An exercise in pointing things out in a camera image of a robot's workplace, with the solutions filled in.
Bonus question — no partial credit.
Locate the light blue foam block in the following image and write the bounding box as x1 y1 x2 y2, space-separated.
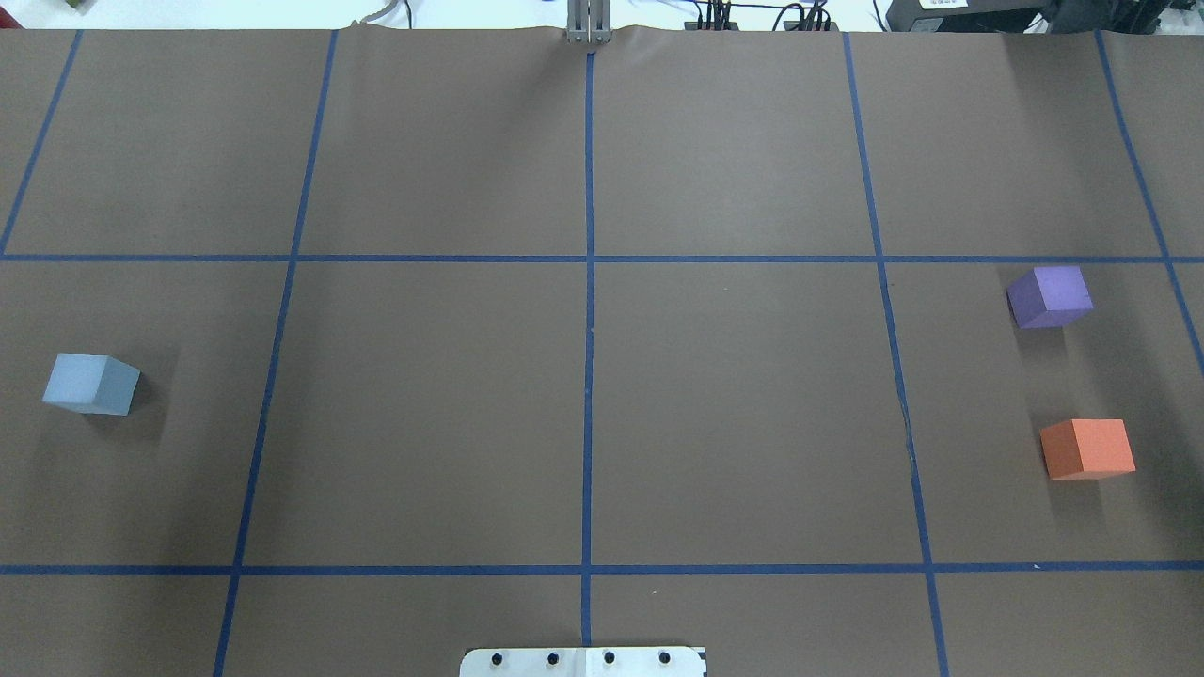
42 353 141 417

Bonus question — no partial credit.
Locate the purple foam block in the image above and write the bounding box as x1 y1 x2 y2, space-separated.
1007 265 1094 330

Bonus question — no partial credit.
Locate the orange foam block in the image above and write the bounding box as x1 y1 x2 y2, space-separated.
1038 418 1137 479

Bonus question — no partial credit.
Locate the brown paper table mat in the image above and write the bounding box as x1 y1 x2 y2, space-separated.
2 24 1202 676

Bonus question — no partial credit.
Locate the grey aluminium frame post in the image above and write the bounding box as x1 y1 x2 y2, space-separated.
566 0 613 45

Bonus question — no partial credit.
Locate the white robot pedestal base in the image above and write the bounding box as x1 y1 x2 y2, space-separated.
459 646 708 676

